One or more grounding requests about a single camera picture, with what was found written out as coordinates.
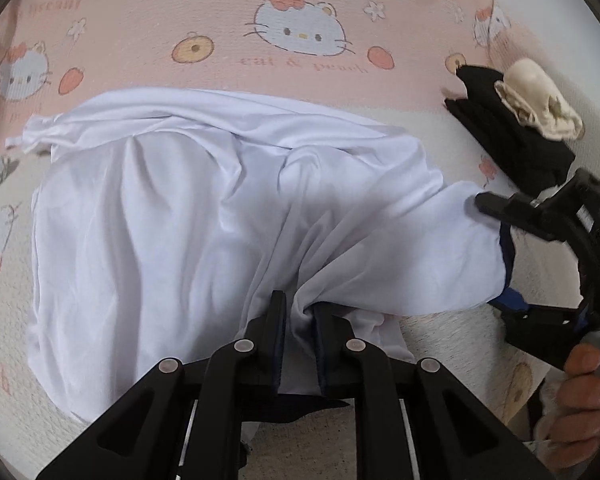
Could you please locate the person's right hand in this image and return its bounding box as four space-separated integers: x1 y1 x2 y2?
550 347 600 453

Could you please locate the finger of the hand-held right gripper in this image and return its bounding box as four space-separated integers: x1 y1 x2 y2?
495 290 588 368
475 192 581 243

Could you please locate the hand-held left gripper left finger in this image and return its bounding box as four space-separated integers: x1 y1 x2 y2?
36 291 287 480

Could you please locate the white t-shirt with navy trim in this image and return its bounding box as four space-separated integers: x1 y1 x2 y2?
5 87 518 426

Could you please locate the pink cream cat print blanket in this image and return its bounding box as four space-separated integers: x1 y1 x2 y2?
0 0 600 480

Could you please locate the folded black garment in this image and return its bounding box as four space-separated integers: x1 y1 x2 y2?
444 64 577 194

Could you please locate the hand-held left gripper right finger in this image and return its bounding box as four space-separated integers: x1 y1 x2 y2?
314 305 556 480

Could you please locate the folded cream garment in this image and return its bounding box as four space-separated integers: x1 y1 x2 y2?
495 58 585 142

